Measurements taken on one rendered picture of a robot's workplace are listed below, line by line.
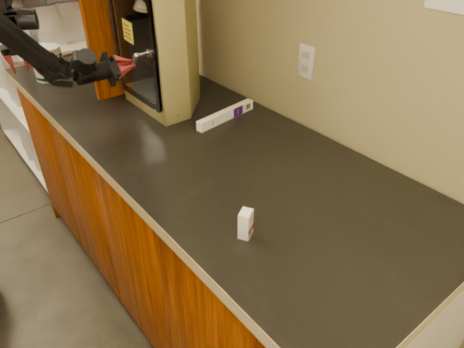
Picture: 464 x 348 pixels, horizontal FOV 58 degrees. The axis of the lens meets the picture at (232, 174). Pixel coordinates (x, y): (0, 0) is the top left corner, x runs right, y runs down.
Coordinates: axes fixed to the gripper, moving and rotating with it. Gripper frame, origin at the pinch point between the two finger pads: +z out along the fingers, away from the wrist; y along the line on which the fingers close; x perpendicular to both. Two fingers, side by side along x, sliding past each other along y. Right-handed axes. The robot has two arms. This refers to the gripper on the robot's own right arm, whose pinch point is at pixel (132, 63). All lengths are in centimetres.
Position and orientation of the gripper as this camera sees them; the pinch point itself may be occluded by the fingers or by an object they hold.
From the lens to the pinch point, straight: 152.0
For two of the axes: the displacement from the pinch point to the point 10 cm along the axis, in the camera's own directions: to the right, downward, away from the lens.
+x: -4.6, 2.6, 8.5
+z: 7.8, -3.4, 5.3
